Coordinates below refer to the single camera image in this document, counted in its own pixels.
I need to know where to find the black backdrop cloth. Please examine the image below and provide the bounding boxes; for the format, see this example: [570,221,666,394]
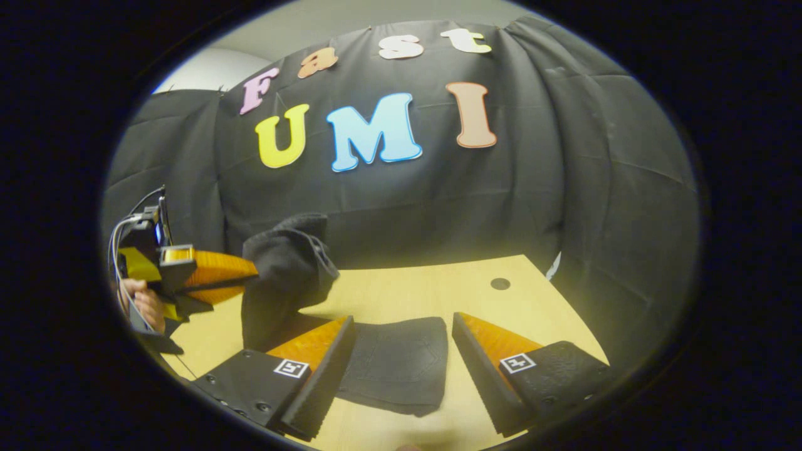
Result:
[103,16,701,376]

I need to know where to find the dark grey denim jeans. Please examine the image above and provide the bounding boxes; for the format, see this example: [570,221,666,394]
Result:
[241,213,449,418]

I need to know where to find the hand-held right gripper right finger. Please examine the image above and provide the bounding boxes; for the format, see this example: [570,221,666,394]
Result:
[451,311,612,437]

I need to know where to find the thin gripper cable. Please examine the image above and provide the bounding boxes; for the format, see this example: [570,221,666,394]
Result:
[109,186,167,333]

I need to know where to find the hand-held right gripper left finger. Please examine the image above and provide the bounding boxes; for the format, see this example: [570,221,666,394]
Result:
[188,315,357,441]

